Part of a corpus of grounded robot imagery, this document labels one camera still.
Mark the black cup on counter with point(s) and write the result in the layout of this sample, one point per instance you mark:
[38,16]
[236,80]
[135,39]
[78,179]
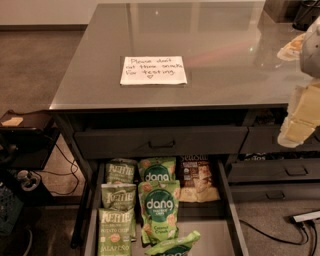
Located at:
[308,12]

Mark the front green Dang chip bag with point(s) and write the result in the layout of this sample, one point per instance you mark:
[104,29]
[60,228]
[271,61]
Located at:
[175,247]

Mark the open middle drawer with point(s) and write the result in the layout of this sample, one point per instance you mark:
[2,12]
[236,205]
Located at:
[217,221]

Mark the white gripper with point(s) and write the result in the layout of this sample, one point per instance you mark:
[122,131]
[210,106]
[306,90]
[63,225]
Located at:
[311,53]

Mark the front green Kettle jalapeno bag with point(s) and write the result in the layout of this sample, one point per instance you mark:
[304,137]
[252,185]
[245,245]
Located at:
[114,236]

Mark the green kettle chip bag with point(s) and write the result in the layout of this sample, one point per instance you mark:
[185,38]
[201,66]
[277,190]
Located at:
[118,196]
[120,171]

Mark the green dang chip bag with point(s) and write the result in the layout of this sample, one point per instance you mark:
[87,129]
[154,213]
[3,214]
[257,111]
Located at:
[175,247]
[157,169]
[159,203]

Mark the grey power strip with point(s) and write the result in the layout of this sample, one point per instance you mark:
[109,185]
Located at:
[305,216]

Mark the back green Dang chip bag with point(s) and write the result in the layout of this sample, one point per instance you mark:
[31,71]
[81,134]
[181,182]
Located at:
[157,169]

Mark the closed top left drawer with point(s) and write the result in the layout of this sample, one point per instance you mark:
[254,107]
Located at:
[164,141]

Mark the yellow sticky note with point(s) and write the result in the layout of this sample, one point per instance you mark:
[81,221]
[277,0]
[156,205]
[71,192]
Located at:
[12,122]

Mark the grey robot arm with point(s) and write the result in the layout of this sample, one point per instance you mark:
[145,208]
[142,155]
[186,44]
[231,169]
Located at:
[304,105]

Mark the white handwritten paper note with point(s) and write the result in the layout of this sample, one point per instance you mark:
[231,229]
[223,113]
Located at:
[153,70]

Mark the black side cart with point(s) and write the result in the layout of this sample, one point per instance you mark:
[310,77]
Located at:
[24,149]

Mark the middle green Dang chip bag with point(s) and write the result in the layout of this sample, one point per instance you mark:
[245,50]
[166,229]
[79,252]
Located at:
[159,203]

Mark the middle right drawer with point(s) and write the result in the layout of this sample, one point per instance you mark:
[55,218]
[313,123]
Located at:
[275,170]

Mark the top right drawer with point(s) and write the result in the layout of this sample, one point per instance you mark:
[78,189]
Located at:
[263,139]

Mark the bottom right drawer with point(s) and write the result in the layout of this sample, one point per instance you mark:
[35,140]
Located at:
[276,192]

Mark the brown seaweed snack bag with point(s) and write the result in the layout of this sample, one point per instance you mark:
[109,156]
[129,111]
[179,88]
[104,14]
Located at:
[196,179]

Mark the back green Kettle chip bag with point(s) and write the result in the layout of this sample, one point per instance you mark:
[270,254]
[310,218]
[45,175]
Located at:
[120,171]

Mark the middle green Kettle chip bag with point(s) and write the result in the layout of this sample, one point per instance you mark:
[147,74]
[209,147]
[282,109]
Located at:
[118,196]

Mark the yellow white object on counter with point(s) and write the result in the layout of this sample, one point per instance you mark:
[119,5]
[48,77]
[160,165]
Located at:
[291,51]

